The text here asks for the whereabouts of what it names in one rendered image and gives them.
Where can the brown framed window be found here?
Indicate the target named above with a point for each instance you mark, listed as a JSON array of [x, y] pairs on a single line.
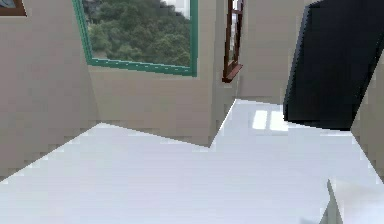
[[232, 68]]

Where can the green framed window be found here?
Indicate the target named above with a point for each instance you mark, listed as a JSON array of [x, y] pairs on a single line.
[[140, 33]]

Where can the black fridge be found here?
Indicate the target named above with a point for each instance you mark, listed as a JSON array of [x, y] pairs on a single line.
[[333, 66]]

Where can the brown framed picture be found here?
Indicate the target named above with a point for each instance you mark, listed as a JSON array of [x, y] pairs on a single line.
[[13, 11]]

